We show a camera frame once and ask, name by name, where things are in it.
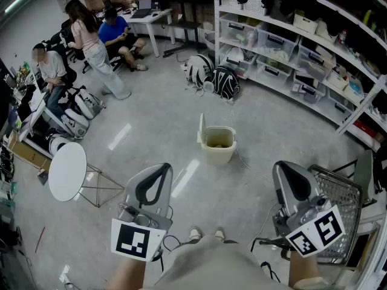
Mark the cardboard box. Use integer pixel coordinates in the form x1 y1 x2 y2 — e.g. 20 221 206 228
7 131 53 172

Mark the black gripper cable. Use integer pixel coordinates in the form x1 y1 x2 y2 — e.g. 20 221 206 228
157 234 190 273
249 236 293 283

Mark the person's right forearm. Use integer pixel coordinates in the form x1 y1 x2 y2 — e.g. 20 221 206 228
287 248 322 287

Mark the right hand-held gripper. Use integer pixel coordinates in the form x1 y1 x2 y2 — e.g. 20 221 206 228
272 161 346 258

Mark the white shelving unit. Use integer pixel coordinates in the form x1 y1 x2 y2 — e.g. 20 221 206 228
213 0 387 154

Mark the grey chair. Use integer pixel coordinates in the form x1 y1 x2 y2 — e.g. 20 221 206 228
331 149 379 208

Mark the white floor cable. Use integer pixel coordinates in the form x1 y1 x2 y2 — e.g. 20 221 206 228
230 107 275 183

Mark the cluttered white work desk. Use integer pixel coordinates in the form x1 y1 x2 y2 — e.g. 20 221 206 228
0 59 74 142

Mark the row of clear storage bins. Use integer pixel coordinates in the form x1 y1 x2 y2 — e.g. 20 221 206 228
218 12 355 124

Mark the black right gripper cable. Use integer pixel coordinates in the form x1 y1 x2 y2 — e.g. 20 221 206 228
249 236 293 283

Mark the black display stand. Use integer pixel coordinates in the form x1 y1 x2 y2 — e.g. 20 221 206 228
146 0 216 59

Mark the red stick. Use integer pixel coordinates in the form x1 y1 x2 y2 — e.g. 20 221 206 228
34 226 47 254

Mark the beige plastic trash bin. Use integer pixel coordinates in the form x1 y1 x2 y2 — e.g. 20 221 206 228
199 126 237 166

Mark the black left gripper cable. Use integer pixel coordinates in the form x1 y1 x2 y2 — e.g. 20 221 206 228
157 234 190 273

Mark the white round side table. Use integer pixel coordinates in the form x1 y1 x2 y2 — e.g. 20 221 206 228
48 141 126 208

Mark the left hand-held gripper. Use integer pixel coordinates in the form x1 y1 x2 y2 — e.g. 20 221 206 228
111 163 175 263

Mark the person's left forearm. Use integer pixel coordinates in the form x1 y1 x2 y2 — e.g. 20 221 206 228
105 253 152 290

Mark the open laptop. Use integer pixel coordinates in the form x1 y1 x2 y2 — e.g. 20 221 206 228
130 0 153 19

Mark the white perforated basket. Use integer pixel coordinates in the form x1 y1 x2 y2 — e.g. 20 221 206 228
242 0 270 16
220 0 243 11

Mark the white grey pod backpack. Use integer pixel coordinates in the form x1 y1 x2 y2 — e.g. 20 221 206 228
73 88 106 120
61 108 91 139

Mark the black metal mesh cart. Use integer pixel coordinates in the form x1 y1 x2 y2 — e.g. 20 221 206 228
307 164 364 266

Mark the black office chair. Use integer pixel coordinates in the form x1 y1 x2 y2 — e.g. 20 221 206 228
45 19 91 74

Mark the person's beige shirt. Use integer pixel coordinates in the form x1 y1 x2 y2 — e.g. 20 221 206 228
144 235 330 290

